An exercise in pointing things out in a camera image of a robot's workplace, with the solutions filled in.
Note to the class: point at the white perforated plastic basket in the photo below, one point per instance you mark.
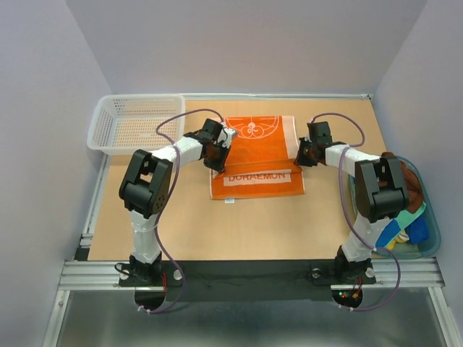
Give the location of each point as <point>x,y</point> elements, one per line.
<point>122,124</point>

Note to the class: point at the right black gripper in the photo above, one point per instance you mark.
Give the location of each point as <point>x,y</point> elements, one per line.
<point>302,159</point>

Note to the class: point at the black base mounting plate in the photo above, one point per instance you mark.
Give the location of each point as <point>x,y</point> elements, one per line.
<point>159,285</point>

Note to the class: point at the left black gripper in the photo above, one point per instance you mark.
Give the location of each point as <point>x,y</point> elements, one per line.
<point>217,165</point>

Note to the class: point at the blue towel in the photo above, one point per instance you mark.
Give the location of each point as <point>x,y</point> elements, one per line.
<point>414,233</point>

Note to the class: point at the aluminium frame rail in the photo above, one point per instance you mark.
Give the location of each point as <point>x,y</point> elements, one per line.
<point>101,276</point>

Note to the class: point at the orange Doraemon towel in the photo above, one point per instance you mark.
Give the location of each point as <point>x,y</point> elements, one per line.
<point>261,160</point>

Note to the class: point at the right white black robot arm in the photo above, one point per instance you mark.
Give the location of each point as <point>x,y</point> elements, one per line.
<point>380,194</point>

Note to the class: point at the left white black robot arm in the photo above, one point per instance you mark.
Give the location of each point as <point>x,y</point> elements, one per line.
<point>148,185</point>

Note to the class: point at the brown towel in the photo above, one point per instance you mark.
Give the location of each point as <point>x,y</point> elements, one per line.
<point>414,188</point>

